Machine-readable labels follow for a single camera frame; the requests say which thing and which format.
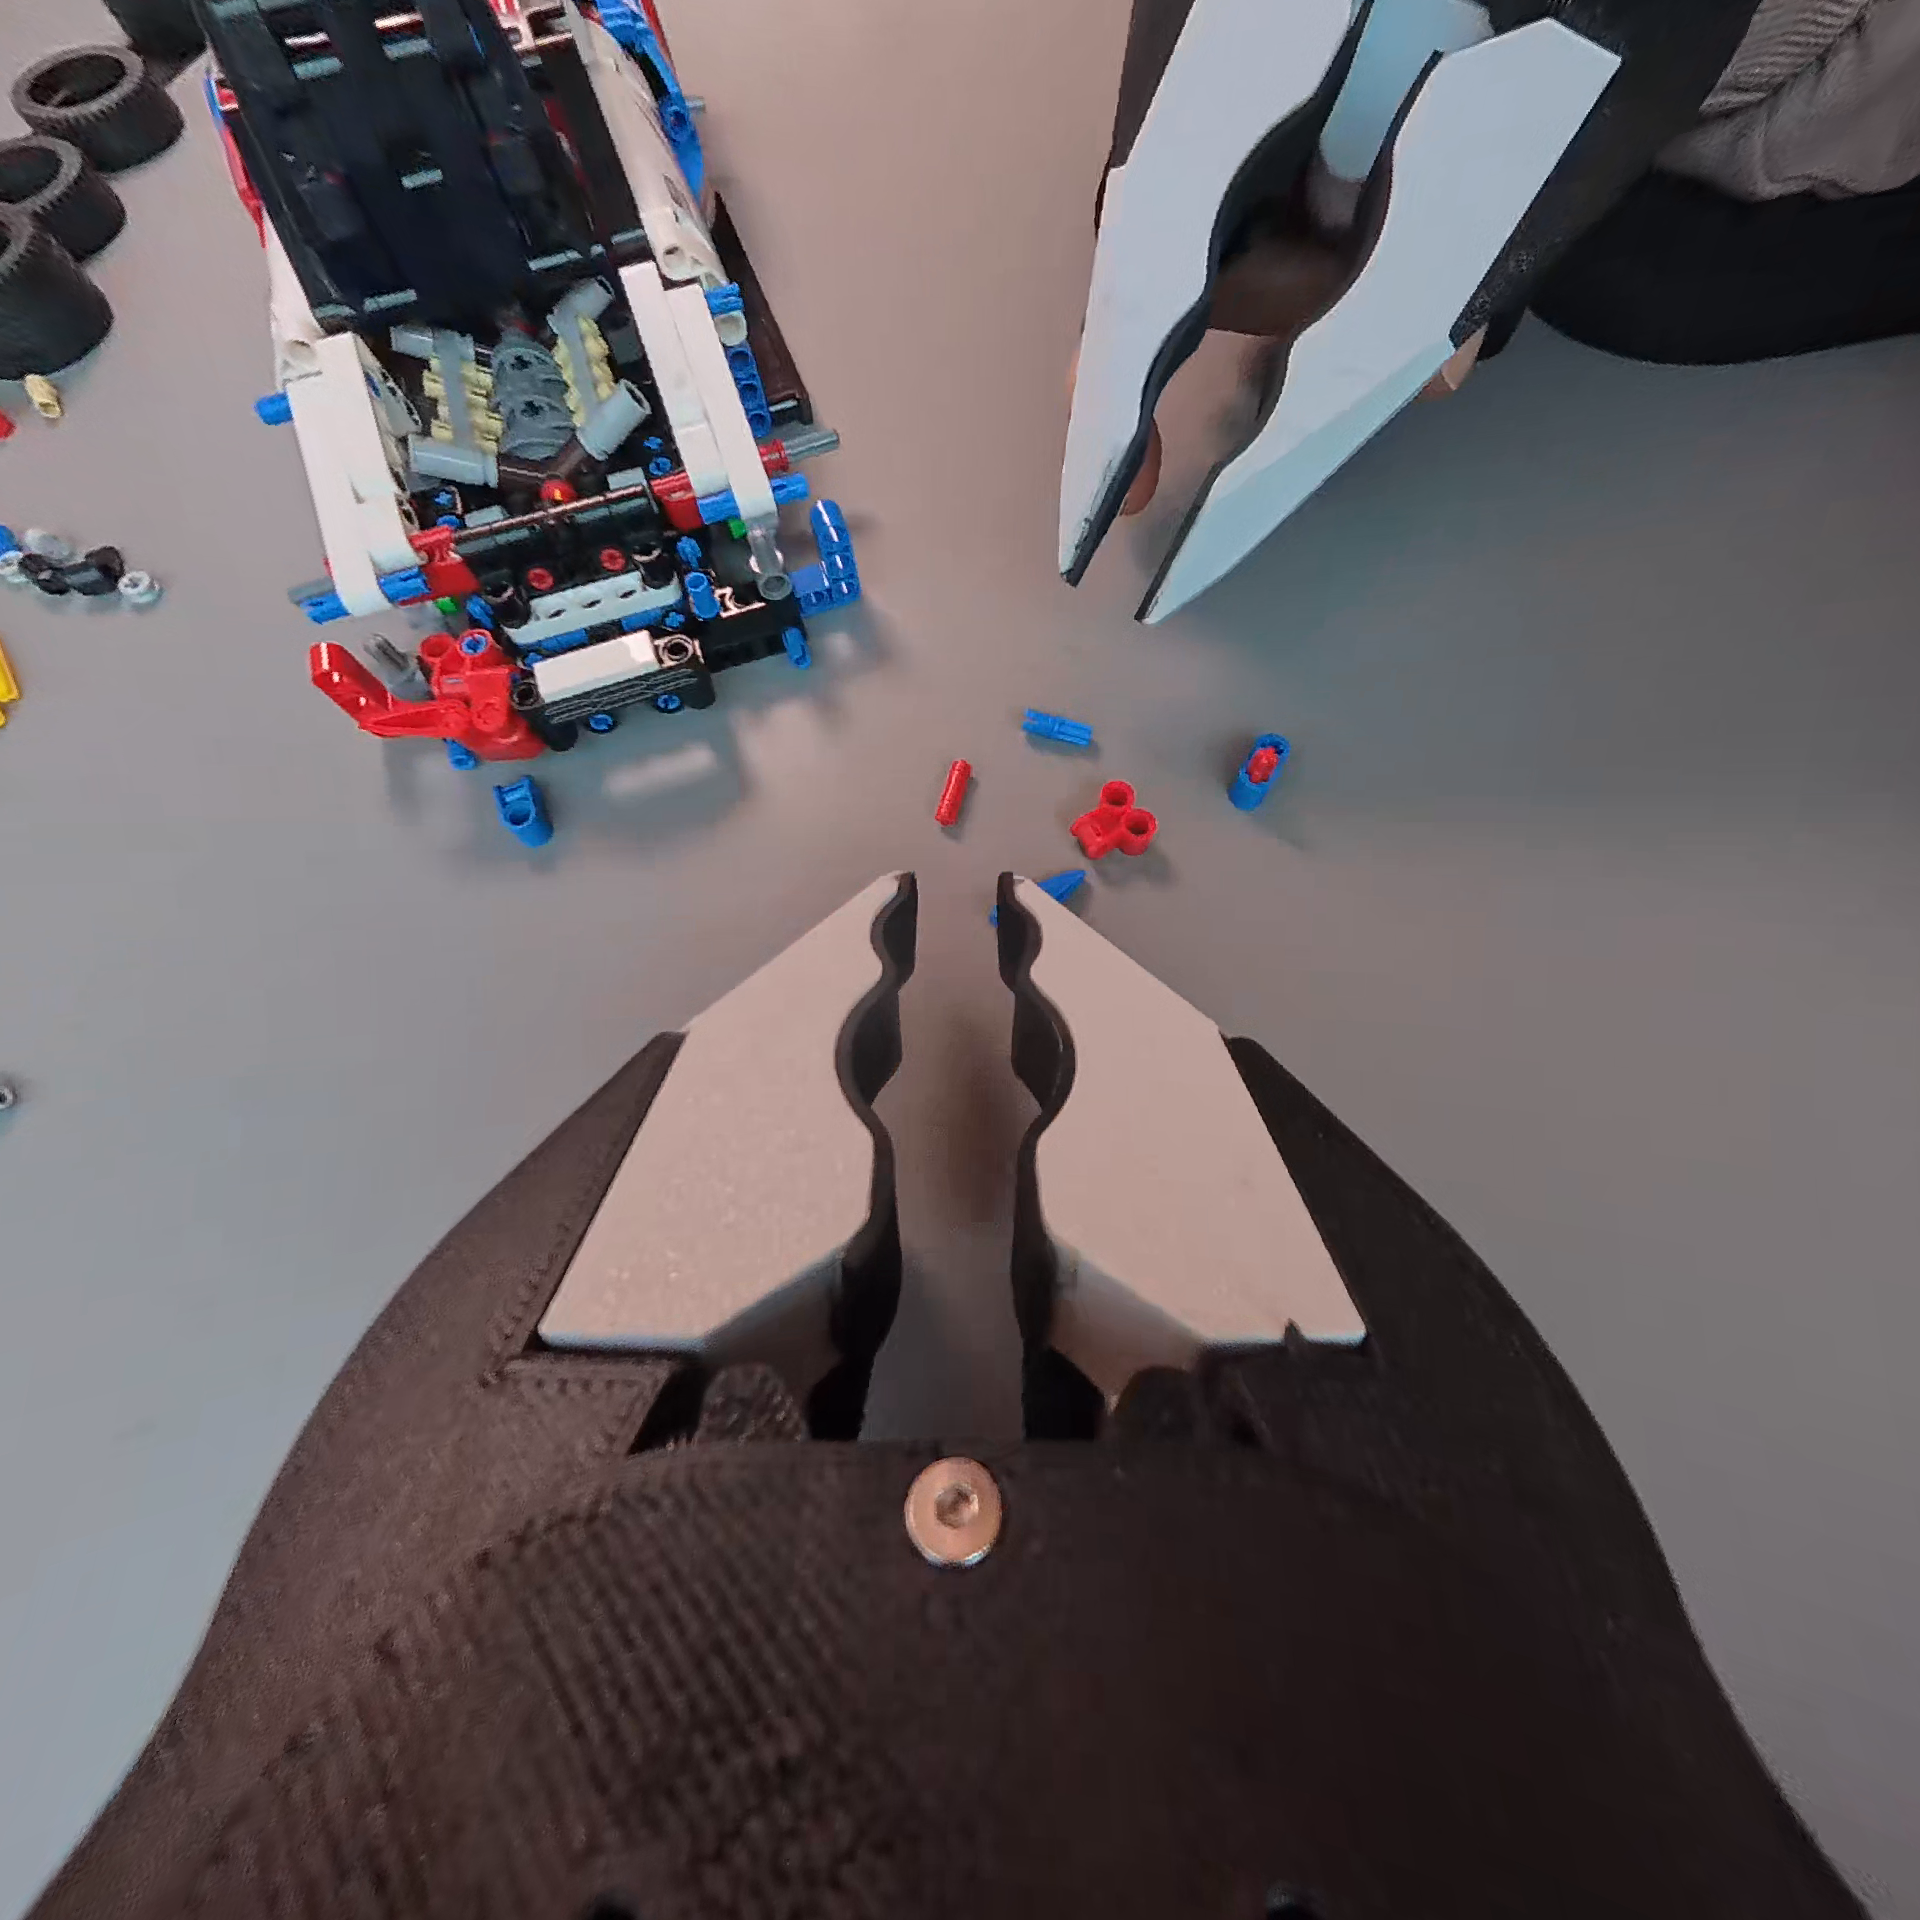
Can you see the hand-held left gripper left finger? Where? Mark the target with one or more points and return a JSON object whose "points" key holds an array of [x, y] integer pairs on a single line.
{"points": [[704, 1201]]}

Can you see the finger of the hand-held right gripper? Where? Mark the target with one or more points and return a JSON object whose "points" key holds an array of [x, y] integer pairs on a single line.
{"points": [[1185, 149], [1471, 195]]}

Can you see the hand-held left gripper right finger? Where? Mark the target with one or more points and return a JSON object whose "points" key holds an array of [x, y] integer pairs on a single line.
{"points": [[1185, 1201]]}

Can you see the small blue brick connector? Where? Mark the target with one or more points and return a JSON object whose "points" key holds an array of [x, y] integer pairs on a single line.
{"points": [[1249, 781]]}

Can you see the long red brick pin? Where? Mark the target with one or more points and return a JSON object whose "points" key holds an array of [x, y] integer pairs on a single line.
{"points": [[953, 792]]}

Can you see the person's right forearm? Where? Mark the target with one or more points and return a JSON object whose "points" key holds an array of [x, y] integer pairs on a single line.
{"points": [[1799, 105]]}

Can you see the grey desk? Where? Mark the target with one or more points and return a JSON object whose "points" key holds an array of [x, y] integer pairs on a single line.
{"points": [[1501, 901]]}

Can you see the person's right hand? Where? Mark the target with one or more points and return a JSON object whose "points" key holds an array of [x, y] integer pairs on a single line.
{"points": [[1277, 293]]}

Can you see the blue brick wedge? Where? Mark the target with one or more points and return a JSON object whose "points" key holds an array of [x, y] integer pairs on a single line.
{"points": [[1061, 883]]}

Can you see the red three-hole brick connector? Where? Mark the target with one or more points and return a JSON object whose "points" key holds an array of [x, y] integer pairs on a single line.
{"points": [[1114, 820]]}

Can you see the blue two-hole brick connector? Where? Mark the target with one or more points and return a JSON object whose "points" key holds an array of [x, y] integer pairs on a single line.
{"points": [[521, 809]]}

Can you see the black printed toy box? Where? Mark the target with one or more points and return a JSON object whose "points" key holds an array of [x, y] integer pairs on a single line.
{"points": [[774, 360]]}

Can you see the blue brick pin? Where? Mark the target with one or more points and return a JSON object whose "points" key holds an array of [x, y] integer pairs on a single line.
{"points": [[1060, 728]]}

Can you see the toy brick car model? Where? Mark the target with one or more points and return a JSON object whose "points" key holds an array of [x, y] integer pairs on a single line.
{"points": [[495, 375]]}

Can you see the yellow brick connector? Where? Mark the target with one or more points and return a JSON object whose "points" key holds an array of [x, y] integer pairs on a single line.
{"points": [[5, 682]]}

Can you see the small black brick connector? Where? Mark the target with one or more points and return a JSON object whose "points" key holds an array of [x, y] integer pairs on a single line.
{"points": [[76, 571]]}

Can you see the black toy tire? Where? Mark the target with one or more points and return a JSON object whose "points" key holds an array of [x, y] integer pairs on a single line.
{"points": [[89, 105], [150, 24], [45, 307], [54, 195]]}

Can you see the tan brick bush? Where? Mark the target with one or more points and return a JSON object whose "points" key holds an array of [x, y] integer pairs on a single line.
{"points": [[42, 393]]}

